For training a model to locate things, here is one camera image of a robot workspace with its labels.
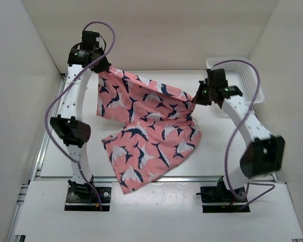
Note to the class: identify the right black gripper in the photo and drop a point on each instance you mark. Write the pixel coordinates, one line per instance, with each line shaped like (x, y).
(198, 99)

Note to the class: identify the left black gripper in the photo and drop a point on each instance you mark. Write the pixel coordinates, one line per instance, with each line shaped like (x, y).
(103, 66)

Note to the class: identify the pink shark print shorts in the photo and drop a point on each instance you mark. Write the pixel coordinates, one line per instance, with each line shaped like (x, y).
(158, 133)

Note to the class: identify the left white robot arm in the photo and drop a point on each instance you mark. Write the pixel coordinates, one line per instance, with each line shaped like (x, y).
(85, 58)

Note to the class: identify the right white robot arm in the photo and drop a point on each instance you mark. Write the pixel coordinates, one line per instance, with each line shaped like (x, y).
(264, 151)

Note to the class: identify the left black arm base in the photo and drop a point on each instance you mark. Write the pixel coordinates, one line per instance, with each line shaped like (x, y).
(81, 197)

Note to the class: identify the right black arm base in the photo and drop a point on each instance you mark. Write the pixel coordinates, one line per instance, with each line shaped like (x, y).
(219, 199)

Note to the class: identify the white plastic basket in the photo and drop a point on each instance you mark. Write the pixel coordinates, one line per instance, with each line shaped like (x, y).
(239, 73)

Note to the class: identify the aluminium rail frame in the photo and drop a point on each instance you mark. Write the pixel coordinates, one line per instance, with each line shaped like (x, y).
(168, 210)

